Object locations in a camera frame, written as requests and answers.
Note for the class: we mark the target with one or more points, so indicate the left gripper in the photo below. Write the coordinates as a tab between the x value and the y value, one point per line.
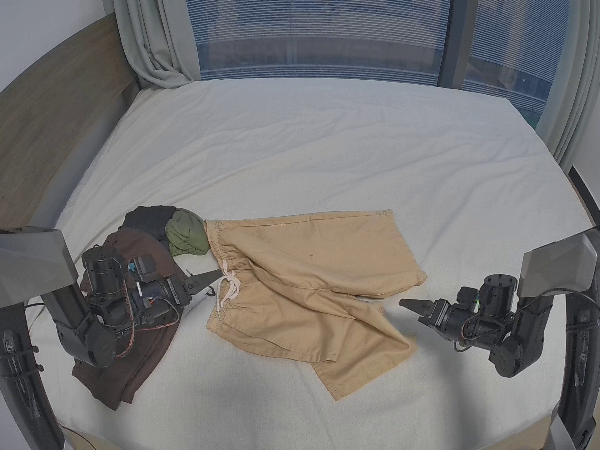
161	298

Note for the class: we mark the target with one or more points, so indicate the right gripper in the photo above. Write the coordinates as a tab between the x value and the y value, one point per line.
452	319

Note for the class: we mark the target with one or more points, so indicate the tan shorts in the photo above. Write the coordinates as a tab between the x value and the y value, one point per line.
304	274

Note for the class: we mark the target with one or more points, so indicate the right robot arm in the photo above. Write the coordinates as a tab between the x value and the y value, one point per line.
558	265

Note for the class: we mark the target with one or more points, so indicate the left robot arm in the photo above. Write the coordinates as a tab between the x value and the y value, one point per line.
33	265

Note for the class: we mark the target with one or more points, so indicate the bed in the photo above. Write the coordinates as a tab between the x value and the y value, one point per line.
328	157

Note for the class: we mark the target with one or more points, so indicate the white garment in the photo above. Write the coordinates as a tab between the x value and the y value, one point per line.
194	305

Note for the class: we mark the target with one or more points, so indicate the green garment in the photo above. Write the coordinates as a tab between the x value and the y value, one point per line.
187	235

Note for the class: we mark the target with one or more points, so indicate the dark grey garment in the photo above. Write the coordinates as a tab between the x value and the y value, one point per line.
147	223

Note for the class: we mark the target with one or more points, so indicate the brown garment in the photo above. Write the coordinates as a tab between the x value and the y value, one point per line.
126	373

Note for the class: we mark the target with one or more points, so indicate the grey-green curtain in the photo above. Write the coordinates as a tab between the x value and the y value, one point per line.
150	26
574	87

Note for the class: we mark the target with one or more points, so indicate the window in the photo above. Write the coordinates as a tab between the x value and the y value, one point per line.
328	26

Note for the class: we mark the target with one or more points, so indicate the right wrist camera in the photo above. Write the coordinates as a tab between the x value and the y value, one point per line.
467	297

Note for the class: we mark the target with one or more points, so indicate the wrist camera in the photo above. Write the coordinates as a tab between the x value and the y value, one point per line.
144	270
467	297

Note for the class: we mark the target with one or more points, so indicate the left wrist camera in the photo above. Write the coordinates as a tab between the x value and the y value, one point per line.
144	270

